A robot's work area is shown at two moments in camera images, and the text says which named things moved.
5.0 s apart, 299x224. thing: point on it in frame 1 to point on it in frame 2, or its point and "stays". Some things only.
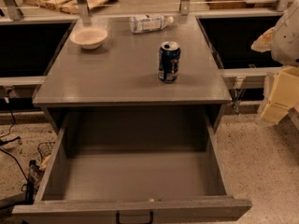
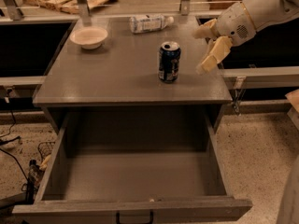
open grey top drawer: (135, 168) stays
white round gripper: (287, 40) to (234, 24)
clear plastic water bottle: (149, 22) stays
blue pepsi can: (169, 54) stays
